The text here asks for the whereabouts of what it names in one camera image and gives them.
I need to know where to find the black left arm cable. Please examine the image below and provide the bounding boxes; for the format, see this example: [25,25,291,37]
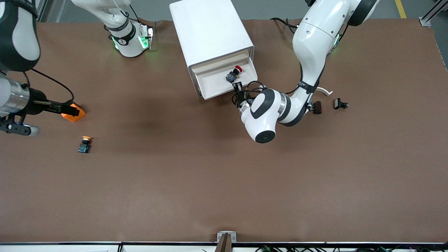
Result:
[241,80,268,104]

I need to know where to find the yellow push button switch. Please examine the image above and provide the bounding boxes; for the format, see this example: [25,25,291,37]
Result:
[77,136,94,154]

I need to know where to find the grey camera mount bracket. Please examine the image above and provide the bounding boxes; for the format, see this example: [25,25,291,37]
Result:
[217,231,237,252]

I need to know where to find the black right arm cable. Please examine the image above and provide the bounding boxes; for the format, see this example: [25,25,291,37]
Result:
[23,68,75,102]

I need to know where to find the tangled cables under table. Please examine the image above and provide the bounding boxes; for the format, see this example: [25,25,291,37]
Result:
[255,245,448,252]

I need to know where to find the orange and black box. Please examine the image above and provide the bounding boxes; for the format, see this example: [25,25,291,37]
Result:
[61,101,86,123]

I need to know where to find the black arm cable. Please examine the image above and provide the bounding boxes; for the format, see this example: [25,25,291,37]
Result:
[23,68,75,102]
[241,80,268,104]

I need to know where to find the red push button switch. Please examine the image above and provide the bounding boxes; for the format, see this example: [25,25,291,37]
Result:
[226,65,243,84]

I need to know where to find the black table edge rail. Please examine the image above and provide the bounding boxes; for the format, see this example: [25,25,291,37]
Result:
[0,241,448,252]

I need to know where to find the black base cable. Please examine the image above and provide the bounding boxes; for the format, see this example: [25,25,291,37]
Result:
[271,17,298,34]

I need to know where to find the aluminium frame post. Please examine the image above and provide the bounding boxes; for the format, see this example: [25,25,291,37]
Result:
[419,0,448,28]

